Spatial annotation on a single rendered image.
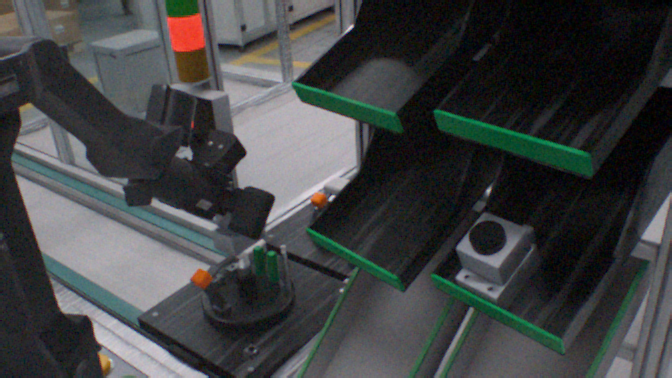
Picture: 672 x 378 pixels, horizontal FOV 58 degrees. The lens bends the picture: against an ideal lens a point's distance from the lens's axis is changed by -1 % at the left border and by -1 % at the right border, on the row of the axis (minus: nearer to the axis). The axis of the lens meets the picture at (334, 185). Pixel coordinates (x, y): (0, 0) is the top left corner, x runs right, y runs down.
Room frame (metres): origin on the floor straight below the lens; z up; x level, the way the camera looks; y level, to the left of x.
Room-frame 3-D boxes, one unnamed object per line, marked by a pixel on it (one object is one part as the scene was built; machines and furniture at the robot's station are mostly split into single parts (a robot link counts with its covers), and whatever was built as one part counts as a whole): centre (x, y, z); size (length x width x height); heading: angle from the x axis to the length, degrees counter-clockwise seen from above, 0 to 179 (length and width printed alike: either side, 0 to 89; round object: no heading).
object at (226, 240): (0.74, 0.13, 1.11); 0.08 x 0.04 x 0.07; 141
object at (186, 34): (0.94, 0.21, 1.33); 0.05 x 0.05 x 0.05
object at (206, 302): (0.73, 0.14, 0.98); 0.14 x 0.14 x 0.02
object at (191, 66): (0.94, 0.21, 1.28); 0.05 x 0.05 x 0.05
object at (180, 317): (0.73, 0.14, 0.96); 0.24 x 0.24 x 0.02; 51
